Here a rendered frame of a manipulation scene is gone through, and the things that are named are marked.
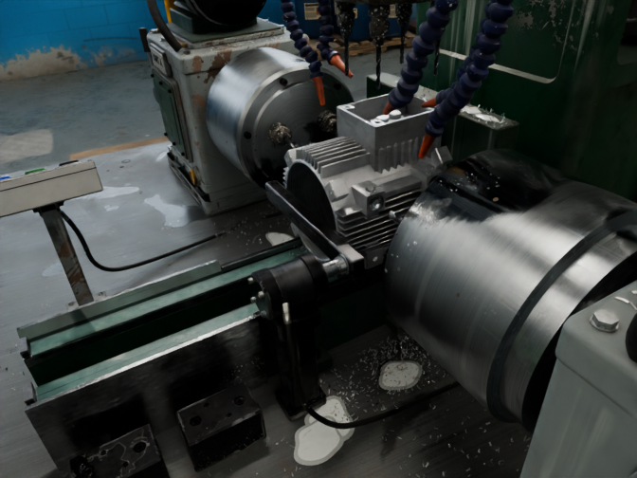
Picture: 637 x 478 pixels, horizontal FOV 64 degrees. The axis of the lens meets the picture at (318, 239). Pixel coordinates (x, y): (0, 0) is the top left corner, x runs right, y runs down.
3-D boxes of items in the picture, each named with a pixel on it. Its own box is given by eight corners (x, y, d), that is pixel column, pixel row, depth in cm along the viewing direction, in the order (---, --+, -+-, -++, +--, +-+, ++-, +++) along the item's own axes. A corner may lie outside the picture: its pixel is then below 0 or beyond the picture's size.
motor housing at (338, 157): (381, 203, 95) (384, 104, 84) (451, 252, 81) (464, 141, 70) (286, 236, 87) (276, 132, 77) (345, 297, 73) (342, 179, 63)
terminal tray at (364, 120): (398, 133, 83) (400, 89, 79) (442, 156, 76) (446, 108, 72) (336, 151, 79) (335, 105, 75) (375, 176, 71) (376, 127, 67)
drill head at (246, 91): (287, 130, 129) (279, 26, 115) (370, 186, 102) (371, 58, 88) (192, 155, 119) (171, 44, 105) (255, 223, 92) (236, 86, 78)
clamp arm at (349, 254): (369, 274, 64) (281, 194, 83) (369, 255, 63) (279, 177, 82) (346, 284, 63) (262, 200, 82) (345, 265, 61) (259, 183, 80)
